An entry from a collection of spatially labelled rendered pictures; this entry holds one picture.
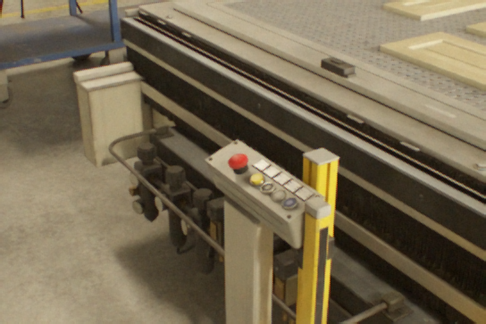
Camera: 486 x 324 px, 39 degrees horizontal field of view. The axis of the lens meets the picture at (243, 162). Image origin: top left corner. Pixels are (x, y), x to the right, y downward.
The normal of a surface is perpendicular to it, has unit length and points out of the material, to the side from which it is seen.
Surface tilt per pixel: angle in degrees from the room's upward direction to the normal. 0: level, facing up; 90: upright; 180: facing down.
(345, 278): 0
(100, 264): 0
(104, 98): 90
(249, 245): 90
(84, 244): 0
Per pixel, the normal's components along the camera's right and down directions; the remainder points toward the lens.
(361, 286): 0.00, -0.89
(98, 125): 0.55, 0.38
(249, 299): -0.83, 0.25
